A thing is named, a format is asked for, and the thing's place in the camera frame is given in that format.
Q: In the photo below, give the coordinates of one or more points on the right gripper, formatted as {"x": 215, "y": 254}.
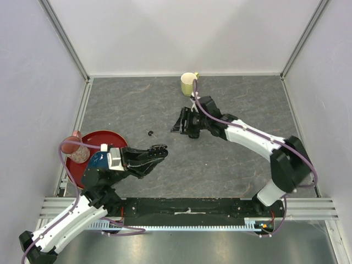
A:
{"x": 186, "y": 114}

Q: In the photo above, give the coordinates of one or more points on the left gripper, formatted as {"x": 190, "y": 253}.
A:
{"x": 140, "y": 162}

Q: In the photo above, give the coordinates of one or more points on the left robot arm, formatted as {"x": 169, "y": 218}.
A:
{"x": 97, "y": 199}

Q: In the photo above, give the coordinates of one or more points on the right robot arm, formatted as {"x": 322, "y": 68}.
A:
{"x": 288, "y": 159}

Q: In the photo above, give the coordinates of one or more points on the blue plate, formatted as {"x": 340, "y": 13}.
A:
{"x": 98, "y": 160}

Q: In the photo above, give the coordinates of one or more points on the yellow-green mug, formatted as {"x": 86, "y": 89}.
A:
{"x": 187, "y": 83}

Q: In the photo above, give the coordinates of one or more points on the pink floral mug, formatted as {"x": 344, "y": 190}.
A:
{"x": 77, "y": 153}

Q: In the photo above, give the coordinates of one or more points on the red round tray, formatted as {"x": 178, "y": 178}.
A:
{"x": 94, "y": 138}

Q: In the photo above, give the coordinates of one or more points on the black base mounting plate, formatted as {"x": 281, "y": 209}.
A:
{"x": 147, "y": 206}

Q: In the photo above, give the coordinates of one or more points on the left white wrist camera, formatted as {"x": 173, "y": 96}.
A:
{"x": 114, "y": 160}

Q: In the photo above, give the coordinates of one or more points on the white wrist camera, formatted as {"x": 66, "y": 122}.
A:
{"x": 193, "y": 99}
{"x": 114, "y": 160}

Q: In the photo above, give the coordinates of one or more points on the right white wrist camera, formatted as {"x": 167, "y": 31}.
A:
{"x": 193, "y": 99}

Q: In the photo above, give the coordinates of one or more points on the slotted cable duct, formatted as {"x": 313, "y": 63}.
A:
{"x": 248, "y": 226}

